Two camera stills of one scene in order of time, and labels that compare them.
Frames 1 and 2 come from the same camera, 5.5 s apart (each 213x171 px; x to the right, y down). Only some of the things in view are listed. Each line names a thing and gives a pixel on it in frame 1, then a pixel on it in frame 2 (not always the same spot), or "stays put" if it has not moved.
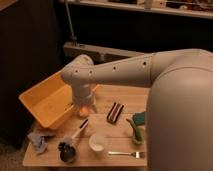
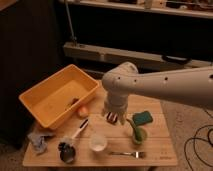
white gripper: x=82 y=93 to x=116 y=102
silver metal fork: x=137 y=154 stays put
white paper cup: x=97 y=141 stays put
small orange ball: x=83 y=112 stays put
